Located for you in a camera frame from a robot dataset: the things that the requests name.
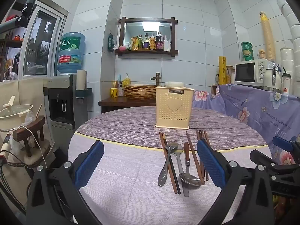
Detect wooden-handled steel spoon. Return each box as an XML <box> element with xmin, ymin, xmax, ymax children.
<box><xmin>179</xmin><ymin>141</ymin><xmax>205</xmax><ymax>186</ymax></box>

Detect woven wash basin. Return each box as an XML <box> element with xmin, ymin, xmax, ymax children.
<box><xmin>123</xmin><ymin>85</ymin><xmax>157</xmax><ymax>98</ymax></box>

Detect blue water bottle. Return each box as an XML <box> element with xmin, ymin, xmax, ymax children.
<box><xmin>56</xmin><ymin>32</ymin><xmax>86</xmax><ymax>75</ymax></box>

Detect tall stack of yellow cups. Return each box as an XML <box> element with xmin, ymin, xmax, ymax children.
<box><xmin>259</xmin><ymin>12</ymin><xmax>276</xmax><ymax>61</ymax></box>

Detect grey wood-grain tablecloth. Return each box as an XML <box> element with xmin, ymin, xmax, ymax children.
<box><xmin>74</xmin><ymin>106</ymin><xmax>269</xmax><ymax>151</ymax></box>

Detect beige cloth cover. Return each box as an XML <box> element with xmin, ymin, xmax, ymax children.
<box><xmin>0</xmin><ymin>77</ymin><xmax>51</xmax><ymax>146</ymax></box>

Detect white thermos jug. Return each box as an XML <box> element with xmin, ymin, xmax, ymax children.
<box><xmin>264</xmin><ymin>61</ymin><xmax>282</xmax><ymax>92</ymax></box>

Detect purple floral cloth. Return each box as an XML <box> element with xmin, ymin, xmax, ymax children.
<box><xmin>192</xmin><ymin>84</ymin><xmax>300</xmax><ymax>169</ymax></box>

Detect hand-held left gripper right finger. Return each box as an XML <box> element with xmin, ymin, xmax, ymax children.
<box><xmin>196</xmin><ymin>139</ymin><xmax>275</xmax><ymax>225</ymax></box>

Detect white tumbler with straw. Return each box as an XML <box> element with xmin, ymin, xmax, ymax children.
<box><xmin>282</xmin><ymin>68</ymin><xmax>292</xmax><ymax>95</ymax></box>

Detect wooden mirror wall shelf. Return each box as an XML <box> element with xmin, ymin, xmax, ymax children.
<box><xmin>115</xmin><ymin>17</ymin><xmax>179</xmax><ymax>57</ymax></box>

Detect green hanging packet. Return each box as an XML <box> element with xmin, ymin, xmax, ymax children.
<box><xmin>108</xmin><ymin>34</ymin><xmax>116</xmax><ymax>53</ymax></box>

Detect grey water dispenser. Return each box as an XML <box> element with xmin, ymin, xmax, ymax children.
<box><xmin>43</xmin><ymin>74</ymin><xmax>88</xmax><ymax>130</ymax></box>

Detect white microwave oven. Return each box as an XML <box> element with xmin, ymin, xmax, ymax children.
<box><xmin>234</xmin><ymin>60</ymin><xmax>272</xmax><ymax>91</ymax></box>

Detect dark sauce bottle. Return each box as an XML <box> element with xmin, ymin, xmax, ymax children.
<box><xmin>156</xmin><ymin>32</ymin><xmax>164</xmax><ymax>51</ymax></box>

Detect light purple yellow-edged tablecloth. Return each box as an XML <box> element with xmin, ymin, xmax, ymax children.
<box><xmin>67</xmin><ymin>132</ymin><xmax>272</xmax><ymax>225</ymax></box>

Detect white handheld device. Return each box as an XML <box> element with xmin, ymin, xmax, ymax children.
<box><xmin>0</xmin><ymin>133</ymin><xmax>12</xmax><ymax>164</ymax></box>

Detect white framed window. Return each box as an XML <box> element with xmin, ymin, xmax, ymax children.
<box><xmin>22</xmin><ymin>5</ymin><xmax>65</xmax><ymax>77</ymax></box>

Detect white cable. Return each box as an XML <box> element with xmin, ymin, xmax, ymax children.
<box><xmin>0</xmin><ymin>124</ymin><xmax>48</xmax><ymax>170</ymax></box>

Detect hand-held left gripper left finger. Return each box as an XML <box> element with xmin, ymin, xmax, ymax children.
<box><xmin>26</xmin><ymin>140</ymin><xmax>105</xmax><ymax>225</ymax></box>

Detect cream perforated utensil holder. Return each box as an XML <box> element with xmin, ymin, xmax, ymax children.
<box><xmin>155</xmin><ymin>86</ymin><xmax>195</xmax><ymax>130</ymax></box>

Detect teal holder tray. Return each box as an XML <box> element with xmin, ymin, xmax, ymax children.
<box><xmin>75</xmin><ymin>88</ymin><xmax>92</xmax><ymax>99</ymax></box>

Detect long stack of white cups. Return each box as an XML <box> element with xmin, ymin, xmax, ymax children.
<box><xmin>277</xmin><ymin>0</ymin><xmax>300</xmax><ymax>50</ymax></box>

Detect short stack of white cups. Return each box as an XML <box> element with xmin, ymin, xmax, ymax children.
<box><xmin>280</xmin><ymin>47</ymin><xmax>294</xmax><ymax>74</ymax></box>

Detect bronze faucet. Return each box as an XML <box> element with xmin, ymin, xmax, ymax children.
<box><xmin>150</xmin><ymin>72</ymin><xmax>163</xmax><ymax>86</ymax></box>

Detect glass jar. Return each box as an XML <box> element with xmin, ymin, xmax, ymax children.
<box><xmin>226</xmin><ymin>66</ymin><xmax>235</xmax><ymax>85</ymax></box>

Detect yellow plastic roll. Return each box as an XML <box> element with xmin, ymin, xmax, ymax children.
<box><xmin>218</xmin><ymin>56</ymin><xmax>227</xmax><ymax>85</ymax></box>

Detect ornate silver spoon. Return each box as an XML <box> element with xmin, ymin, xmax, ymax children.
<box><xmin>158</xmin><ymin>142</ymin><xmax>177</xmax><ymax>187</ymax></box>

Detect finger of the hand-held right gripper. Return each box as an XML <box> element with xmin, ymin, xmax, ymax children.
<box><xmin>272</xmin><ymin>136</ymin><xmax>300</xmax><ymax>162</ymax></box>
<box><xmin>250</xmin><ymin>149</ymin><xmax>282</xmax><ymax>172</ymax></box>

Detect black chopstick with yellow band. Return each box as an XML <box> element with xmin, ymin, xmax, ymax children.
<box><xmin>162</xmin><ymin>133</ymin><xmax>182</xmax><ymax>195</ymax></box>

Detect dark metal pole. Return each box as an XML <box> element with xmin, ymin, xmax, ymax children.
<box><xmin>0</xmin><ymin>0</ymin><xmax>47</xmax><ymax>35</ymax></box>

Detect small wooden chair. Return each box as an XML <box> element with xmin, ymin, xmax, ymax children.
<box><xmin>12</xmin><ymin>115</ymin><xmax>51</xmax><ymax>169</ymax></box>

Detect black cables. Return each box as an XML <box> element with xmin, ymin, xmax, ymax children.
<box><xmin>0</xmin><ymin>164</ymin><xmax>30</xmax><ymax>216</ymax></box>

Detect dark wooden counter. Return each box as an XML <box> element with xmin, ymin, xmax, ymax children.
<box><xmin>98</xmin><ymin>96</ymin><xmax>157</xmax><ymax>113</ymax></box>

